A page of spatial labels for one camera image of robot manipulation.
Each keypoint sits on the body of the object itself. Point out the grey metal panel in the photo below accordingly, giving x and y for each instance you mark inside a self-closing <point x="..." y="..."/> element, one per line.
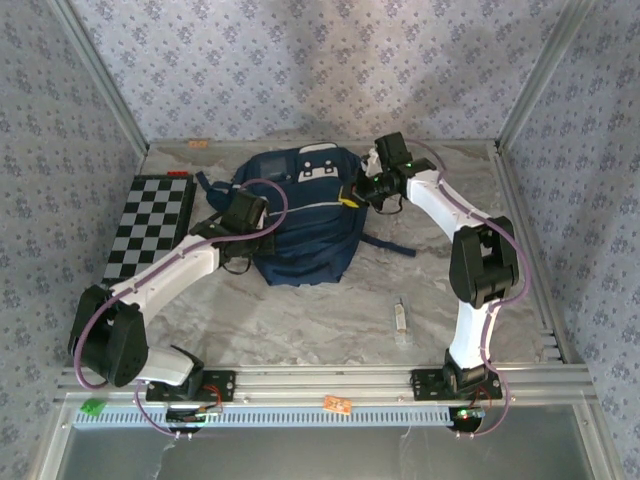
<point x="320" y="455"/>

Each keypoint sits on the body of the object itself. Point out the black controller board plate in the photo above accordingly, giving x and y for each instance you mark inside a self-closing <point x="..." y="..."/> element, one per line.
<point x="466" y="417"/>
<point x="192" y="417"/>

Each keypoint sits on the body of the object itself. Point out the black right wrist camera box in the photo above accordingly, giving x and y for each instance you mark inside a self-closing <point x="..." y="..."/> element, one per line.
<point x="392" y="147"/>

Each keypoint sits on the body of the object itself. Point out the navy blue backpack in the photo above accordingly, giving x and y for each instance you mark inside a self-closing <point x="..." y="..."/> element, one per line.
<point x="310" y="225"/>

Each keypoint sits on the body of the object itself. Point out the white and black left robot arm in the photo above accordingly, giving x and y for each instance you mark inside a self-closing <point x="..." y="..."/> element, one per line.
<point x="170" y="265"/>

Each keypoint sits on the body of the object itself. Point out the aluminium frame post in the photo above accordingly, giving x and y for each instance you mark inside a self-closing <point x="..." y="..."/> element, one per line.
<point x="105" y="85"/>
<point x="540" y="85"/>

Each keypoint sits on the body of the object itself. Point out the green tag on rail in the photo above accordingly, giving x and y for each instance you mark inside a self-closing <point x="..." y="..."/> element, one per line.
<point x="92" y="407"/>

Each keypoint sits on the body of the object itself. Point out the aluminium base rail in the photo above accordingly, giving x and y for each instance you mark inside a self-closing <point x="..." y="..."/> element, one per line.
<point x="320" y="380"/>

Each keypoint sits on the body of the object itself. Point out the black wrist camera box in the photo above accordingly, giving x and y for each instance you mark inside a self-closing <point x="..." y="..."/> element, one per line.
<point x="242" y="210"/>
<point x="392" y="147"/>

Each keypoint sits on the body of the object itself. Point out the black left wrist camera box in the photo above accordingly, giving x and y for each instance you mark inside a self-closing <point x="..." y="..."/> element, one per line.
<point x="242" y="210"/>

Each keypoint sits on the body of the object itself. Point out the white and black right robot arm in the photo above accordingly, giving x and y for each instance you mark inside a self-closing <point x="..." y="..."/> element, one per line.
<point x="435" y="200"/>

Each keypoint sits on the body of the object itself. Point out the orange label on rail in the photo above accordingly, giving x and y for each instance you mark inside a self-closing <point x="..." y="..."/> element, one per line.
<point x="337" y="404"/>

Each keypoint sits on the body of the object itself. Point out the small orange table label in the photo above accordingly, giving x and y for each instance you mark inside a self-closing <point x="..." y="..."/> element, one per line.
<point x="198" y="144"/>

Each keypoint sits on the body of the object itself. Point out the small tube in clear packet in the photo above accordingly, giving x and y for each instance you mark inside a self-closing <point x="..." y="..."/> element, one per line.
<point x="400" y="317"/>

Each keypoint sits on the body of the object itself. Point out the black and grey chessboard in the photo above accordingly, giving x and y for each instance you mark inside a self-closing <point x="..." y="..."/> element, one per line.
<point x="145" y="225"/>

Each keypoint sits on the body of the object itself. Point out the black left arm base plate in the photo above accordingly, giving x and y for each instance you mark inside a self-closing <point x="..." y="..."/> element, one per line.
<point x="220" y="385"/>

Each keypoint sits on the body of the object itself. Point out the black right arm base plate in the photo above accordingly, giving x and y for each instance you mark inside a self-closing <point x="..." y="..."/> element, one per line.
<point x="425" y="385"/>

